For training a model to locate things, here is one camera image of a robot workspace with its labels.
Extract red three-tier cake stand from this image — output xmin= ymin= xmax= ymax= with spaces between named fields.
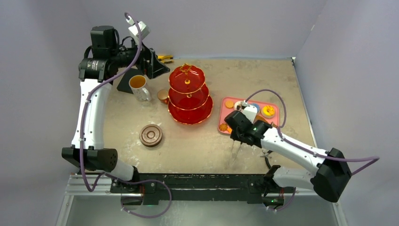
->
xmin=168 ymin=64 xmax=214 ymax=125

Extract orange flower cookie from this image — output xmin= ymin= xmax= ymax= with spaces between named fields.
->
xmin=218 ymin=123 xmax=228 ymax=132

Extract black handled pliers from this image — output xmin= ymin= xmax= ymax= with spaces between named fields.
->
xmin=263 ymin=150 xmax=273 ymax=169

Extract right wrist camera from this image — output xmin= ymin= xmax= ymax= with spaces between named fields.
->
xmin=239 ymin=101 xmax=258 ymax=123

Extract white mug with tea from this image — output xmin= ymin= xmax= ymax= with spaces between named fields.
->
xmin=128 ymin=75 xmax=152 ymax=101

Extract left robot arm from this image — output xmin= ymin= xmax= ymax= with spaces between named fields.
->
xmin=62 ymin=22 xmax=170 ymax=193

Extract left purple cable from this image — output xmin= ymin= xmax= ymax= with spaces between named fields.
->
xmin=79 ymin=12 xmax=172 ymax=219

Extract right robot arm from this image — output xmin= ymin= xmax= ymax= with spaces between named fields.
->
xmin=224 ymin=111 xmax=352 ymax=202

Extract metal tongs black tips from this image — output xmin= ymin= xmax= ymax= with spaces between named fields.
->
xmin=228 ymin=140 xmax=242 ymax=166

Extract black square mat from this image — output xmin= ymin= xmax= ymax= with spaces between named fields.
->
xmin=117 ymin=68 xmax=141 ymax=94

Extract yellow black pliers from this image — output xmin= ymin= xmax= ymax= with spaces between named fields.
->
xmin=158 ymin=55 xmax=174 ymax=64

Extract yellow frosted donut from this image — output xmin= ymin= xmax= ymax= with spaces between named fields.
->
xmin=261 ymin=105 xmax=276 ymax=119

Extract blue frosted donut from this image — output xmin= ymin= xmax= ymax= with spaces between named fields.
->
xmin=251 ymin=103 xmax=260 ymax=113

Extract black base frame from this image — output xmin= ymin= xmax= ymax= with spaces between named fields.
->
xmin=111 ymin=173 xmax=294 ymax=205

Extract pink serving tray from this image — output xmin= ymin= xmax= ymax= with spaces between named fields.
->
xmin=216 ymin=97 xmax=280 ymax=135

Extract brown croissant pastry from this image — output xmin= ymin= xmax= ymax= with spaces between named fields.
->
xmin=254 ymin=115 xmax=269 ymax=124

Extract aluminium rail frame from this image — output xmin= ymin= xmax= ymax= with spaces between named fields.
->
xmin=64 ymin=56 xmax=340 ymax=197

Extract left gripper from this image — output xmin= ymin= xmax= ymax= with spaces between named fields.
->
xmin=110 ymin=35 xmax=169 ymax=78

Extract round orange cookie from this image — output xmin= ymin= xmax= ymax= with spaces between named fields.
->
xmin=224 ymin=100 xmax=235 ymax=109

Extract small brown cup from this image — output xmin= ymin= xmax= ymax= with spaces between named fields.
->
xmin=157 ymin=89 xmax=169 ymax=104

